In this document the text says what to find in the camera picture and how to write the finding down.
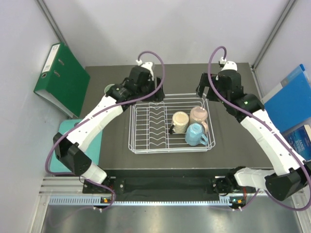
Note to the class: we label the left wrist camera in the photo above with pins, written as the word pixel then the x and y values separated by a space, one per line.
pixel 147 65

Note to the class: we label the blue mug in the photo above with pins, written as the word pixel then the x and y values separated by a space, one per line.
pixel 195 135

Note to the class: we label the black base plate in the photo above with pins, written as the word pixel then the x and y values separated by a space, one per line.
pixel 193 184

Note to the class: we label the green cup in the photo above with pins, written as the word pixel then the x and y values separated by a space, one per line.
pixel 107 88

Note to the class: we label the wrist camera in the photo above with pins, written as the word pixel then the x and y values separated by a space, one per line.
pixel 227 65
pixel 147 65

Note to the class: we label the aluminium rail frame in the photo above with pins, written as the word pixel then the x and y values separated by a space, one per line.
pixel 67 205

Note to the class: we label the white wire dish rack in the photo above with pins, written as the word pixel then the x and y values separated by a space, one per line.
pixel 150 122

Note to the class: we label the green ring binder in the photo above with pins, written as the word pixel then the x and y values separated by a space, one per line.
pixel 63 81

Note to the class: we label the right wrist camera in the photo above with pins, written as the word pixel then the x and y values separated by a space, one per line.
pixel 227 65

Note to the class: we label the blue folder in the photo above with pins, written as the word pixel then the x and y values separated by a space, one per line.
pixel 289 102

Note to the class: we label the pink mug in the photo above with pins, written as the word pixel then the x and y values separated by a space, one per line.
pixel 199 115

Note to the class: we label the cream mug black handle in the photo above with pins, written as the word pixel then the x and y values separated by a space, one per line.
pixel 180 122

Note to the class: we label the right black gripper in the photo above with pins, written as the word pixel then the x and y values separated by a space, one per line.
pixel 205 82

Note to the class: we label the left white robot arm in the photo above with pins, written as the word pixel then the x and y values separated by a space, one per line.
pixel 71 147

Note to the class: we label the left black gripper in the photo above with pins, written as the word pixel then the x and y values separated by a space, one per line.
pixel 157 97

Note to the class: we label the Jane Eyre book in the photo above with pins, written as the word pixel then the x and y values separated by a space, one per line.
pixel 300 141

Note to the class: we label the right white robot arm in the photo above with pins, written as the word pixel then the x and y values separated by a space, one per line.
pixel 290 172

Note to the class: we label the teal cutting board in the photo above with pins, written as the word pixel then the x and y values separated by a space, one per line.
pixel 93 151

